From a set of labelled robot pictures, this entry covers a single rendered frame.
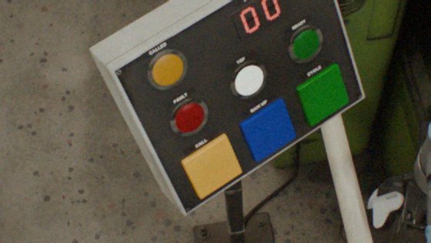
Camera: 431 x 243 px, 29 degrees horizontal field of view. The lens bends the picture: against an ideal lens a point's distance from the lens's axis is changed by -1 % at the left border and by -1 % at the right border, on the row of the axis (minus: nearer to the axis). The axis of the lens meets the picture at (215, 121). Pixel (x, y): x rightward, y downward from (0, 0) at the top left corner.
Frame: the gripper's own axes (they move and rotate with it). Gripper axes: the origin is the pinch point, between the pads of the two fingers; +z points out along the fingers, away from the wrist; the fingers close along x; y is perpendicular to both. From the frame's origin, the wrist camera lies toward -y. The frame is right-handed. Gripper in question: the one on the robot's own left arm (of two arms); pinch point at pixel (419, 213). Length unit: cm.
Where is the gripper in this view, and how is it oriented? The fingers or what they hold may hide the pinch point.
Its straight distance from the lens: 130.7
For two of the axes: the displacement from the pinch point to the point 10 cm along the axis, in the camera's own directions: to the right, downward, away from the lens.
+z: 0.5, 4.4, 9.0
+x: 9.7, 1.9, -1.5
